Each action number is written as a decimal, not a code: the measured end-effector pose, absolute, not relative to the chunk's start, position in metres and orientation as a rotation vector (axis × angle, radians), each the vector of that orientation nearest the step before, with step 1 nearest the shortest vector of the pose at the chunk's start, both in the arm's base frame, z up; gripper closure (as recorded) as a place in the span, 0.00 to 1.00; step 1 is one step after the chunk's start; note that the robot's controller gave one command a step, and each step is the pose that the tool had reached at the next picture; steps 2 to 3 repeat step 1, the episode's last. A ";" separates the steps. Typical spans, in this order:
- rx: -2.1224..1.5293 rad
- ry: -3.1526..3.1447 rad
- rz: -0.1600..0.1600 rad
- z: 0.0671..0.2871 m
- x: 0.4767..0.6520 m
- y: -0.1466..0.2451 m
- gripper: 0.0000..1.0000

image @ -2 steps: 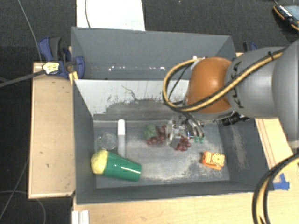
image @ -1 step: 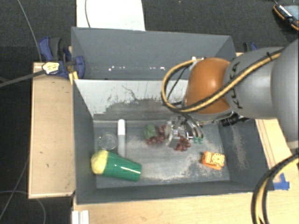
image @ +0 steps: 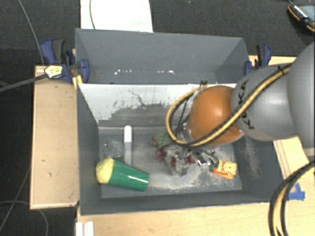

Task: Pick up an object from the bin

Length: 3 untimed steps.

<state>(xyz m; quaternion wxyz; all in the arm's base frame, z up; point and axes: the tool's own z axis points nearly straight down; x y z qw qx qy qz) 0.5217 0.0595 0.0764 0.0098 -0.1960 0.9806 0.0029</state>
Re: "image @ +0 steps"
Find purple toy grapes with leaf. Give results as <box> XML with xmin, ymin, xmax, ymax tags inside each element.
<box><xmin>149</xmin><ymin>131</ymin><xmax>196</xmax><ymax>166</ymax></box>

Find clear glass jar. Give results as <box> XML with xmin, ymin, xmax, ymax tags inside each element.
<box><xmin>102</xmin><ymin>139</ymin><xmax>125</xmax><ymax>160</ymax></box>

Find yellow ball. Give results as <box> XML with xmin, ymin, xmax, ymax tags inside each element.
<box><xmin>95</xmin><ymin>157</ymin><xmax>116</xmax><ymax>185</ymax></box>

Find white plastic tube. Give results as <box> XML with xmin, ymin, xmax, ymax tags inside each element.
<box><xmin>124</xmin><ymin>125</ymin><xmax>133</xmax><ymax>166</ymax></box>

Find green plastic cup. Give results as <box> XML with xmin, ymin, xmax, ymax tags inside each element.
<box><xmin>107</xmin><ymin>159</ymin><xmax>150</xmax><ymax>192</ymax></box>

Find grey metal bin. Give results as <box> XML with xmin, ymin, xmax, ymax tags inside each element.
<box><xmin>74</xmin><ymin>28</ymin><xmax>284</xmax><ymax>216</ymax></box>

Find pale wood flat board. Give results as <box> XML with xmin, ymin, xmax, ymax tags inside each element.
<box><xmin>30</xmin><ymin>65</ymin><xmax>80</xmax><ymax>210</ymax></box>

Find orange toy clock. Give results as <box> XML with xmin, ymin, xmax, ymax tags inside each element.
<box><xmin>212</xmin><ymin>160</ymin><xmax>238</xmax><ymax>180</ymax></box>

